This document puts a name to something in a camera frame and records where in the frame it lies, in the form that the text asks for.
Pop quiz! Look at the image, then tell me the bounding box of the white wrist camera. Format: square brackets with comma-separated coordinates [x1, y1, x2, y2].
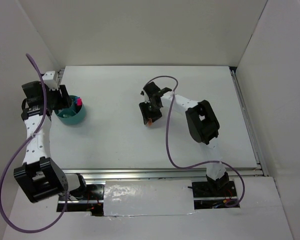
[42, 71, 59, 91]
[140, 90, 151, 104]

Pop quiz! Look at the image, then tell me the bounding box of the orange clear cap highlighter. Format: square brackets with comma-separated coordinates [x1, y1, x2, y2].
[146, 119, 153, 127]

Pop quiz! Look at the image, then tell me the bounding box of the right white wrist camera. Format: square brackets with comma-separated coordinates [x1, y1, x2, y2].
[140, 90, 151, 104]

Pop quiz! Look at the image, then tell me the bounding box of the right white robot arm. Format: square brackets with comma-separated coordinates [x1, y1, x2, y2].
[139, 82, 229, 196]

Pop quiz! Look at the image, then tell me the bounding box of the aluminium front rail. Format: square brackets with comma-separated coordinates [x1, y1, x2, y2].
[62, 167, 263, 181]

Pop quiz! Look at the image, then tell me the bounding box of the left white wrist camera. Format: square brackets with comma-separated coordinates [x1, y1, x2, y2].
[42, 71, 59, 91]

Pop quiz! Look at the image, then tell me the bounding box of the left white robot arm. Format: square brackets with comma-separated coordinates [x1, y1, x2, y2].
[13, 81, 89, 203]

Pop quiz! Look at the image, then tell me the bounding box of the white front panel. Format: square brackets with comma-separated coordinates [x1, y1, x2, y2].
[103, 180, 195, 217]

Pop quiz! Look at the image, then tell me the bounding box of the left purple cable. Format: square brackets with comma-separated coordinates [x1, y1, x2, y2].
[0, 53, 71, 234]

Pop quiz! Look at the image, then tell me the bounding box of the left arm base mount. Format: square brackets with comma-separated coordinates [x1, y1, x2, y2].
[56, 173, 105, 217]

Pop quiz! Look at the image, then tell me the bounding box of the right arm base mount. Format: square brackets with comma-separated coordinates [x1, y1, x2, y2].
[187, 180, 240, 210]

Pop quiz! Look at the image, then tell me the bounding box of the pink capped black highlighter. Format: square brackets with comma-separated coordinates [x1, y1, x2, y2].
[76, 97, 82, 107]

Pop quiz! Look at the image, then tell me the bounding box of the teal round organizer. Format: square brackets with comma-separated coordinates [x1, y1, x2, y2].
[54, 95, 87, 126]

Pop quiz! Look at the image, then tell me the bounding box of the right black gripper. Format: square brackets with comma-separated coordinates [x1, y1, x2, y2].
[139, 99, 163, 124]

